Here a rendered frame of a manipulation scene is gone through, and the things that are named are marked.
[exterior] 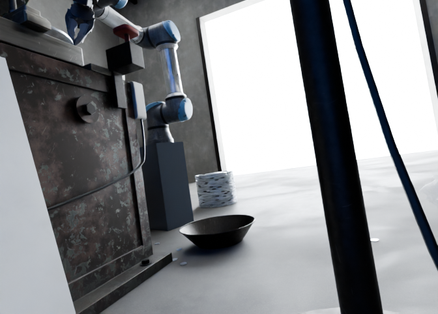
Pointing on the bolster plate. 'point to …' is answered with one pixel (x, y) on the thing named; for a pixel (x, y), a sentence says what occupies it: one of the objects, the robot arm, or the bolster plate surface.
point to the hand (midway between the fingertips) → (73, 41)
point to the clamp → (27, 17)
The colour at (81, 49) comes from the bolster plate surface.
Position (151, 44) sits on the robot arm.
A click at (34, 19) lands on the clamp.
